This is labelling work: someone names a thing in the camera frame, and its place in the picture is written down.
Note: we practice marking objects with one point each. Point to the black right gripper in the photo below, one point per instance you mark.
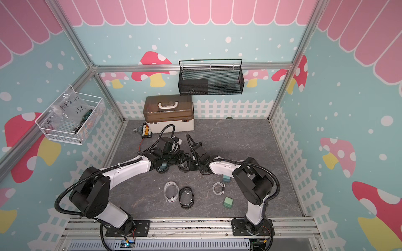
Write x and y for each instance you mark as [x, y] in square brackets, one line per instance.
[191, 161]

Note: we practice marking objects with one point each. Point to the white wire wall basket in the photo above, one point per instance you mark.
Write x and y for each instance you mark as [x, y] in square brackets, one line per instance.
[95, 103]

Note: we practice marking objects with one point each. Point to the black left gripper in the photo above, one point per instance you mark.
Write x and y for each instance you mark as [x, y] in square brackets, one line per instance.
[180, 155]

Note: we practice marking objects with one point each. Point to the black wire mesh basket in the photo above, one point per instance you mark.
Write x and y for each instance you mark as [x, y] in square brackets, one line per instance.
[211, 77]

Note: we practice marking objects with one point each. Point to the clear labelled plastic bag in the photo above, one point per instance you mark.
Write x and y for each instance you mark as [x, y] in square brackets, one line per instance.
[67, 111]

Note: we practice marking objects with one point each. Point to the black yellow charger board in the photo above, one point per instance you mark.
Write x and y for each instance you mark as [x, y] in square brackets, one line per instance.
[146, 131]

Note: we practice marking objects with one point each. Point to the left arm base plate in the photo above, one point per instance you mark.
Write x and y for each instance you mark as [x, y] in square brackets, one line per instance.
[133, 228]

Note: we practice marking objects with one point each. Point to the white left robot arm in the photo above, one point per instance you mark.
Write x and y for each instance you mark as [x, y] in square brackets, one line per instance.
[89, 197]

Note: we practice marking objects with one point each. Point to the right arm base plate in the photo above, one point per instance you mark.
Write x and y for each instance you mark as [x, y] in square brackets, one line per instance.
[243, 227]

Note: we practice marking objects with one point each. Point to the green handled tool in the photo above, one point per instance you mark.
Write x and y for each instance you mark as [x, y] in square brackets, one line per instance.
[83, 120]

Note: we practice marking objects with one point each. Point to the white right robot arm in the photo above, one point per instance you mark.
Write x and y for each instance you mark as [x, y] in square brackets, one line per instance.
[257, 184]

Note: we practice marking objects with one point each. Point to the teal charger cube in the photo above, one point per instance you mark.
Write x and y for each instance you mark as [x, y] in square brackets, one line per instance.
[226, 179]

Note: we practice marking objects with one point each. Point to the brown lid storage box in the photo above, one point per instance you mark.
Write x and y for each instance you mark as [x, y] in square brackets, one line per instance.
[160, 111]

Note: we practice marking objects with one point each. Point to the green charger cube lower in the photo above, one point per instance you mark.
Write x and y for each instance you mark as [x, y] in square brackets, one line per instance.
[228, 202]

